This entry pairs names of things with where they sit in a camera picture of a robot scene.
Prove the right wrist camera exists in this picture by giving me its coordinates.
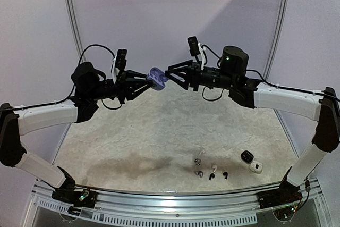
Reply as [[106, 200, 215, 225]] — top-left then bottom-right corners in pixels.
[[187, 36, 207, 70]]

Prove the purple earbud charging case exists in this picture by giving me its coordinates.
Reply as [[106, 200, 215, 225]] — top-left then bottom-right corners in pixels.
[[147, 67, 168, 91]]

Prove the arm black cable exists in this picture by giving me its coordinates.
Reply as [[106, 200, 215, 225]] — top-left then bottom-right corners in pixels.
[[10, 44, 123, 111], [201, 43, 340, 103]]

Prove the black earbud charging case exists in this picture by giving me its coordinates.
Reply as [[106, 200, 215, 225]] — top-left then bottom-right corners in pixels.
[[240, 150, 254, 164]]

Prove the purple earbud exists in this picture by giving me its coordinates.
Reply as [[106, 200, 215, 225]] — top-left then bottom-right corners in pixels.
[[194, 158, 201, 165], [195, 171, 204, 178]]

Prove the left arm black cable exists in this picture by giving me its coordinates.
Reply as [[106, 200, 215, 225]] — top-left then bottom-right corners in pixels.
[[10, 44, 123, 111]]

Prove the black stem earbud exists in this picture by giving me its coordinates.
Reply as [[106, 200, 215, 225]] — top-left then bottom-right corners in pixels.
[[209, 173, 215, 181], [223, 171, 228, 180]]

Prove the left aluminium frame post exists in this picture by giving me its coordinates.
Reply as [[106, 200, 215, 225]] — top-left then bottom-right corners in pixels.
[[65, 0, 83, 57]]

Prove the black stem earbud right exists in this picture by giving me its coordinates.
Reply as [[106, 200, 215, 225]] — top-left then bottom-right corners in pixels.
[[223, 171, 228, 180]]

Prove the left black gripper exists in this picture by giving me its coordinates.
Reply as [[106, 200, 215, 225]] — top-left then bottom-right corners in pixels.
[[88, 69, 154, 104]]

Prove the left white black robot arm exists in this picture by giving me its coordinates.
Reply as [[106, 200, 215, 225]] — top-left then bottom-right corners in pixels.
[[1, 62, 153, 208]]

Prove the aluminium frame post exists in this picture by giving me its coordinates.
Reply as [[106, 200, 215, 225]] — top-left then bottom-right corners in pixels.
[[263, 0, 288, 79], [65, 0, 83, 57]]

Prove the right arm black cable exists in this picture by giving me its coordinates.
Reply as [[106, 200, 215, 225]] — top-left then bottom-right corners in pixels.
[[201, 43, 340, 103]]

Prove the right aluminium frame post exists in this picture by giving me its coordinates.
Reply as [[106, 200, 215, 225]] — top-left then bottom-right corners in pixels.
[[263, 0, 288, 79]]

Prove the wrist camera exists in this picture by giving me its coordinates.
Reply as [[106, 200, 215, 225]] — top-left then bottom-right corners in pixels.
[[187, 36, 207, 70], [110, 49, 128, 83]]

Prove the white earbud charging case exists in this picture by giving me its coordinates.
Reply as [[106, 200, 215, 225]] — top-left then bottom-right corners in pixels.
[[249, 161, 263, 174]]

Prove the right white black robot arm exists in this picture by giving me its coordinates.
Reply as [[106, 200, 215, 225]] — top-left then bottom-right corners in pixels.
[[165, 46, 339, 213]]

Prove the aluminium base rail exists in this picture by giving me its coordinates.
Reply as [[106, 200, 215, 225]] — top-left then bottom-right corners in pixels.
[[24, 179, 331, 226]]

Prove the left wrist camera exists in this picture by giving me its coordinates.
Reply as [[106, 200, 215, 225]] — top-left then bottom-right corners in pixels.
[[110, 49, 128, 83]]

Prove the black stem earbud left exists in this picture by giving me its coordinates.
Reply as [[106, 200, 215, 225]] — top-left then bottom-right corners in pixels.
[[209, 173, 215, 181]]

